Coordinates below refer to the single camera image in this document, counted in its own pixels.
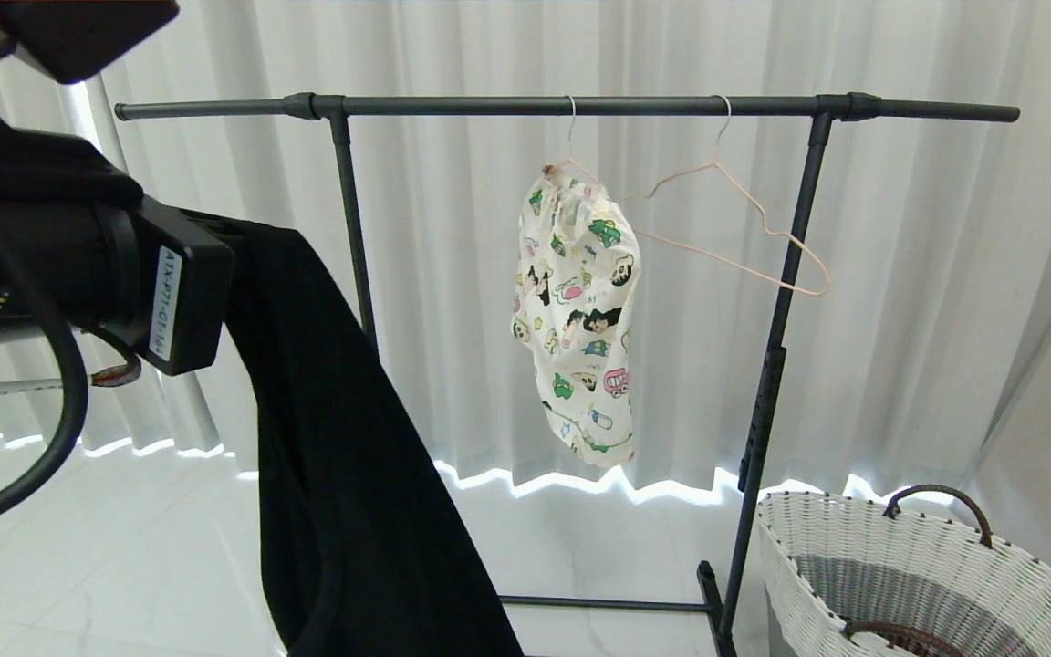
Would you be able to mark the cream printed garment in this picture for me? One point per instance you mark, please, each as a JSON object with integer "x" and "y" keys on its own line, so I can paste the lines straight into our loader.
{"x": 580, "y": 301}

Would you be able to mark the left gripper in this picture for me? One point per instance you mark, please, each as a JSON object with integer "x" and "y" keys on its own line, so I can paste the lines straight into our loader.
{"x": 188, "y": 301}

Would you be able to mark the white laundry basket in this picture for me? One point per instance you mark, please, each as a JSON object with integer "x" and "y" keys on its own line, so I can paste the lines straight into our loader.
{"x": 927, "y": 557}

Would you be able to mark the pink clothes hanger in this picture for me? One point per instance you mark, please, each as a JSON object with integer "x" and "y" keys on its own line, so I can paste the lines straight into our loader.
{"x": 767, "y": 224}
{"x": 571, "y": 119}

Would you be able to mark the white curtain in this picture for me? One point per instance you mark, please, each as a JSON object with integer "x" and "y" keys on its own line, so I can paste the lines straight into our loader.
{"x": 900, "y": 274}

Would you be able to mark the black garment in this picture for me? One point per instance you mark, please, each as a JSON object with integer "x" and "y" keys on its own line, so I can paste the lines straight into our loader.
{"x": 352, "y": 511}

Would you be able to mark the black clothes rack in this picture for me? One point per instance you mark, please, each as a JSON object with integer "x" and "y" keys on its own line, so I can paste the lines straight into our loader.
{"x": 452, "y": 105}

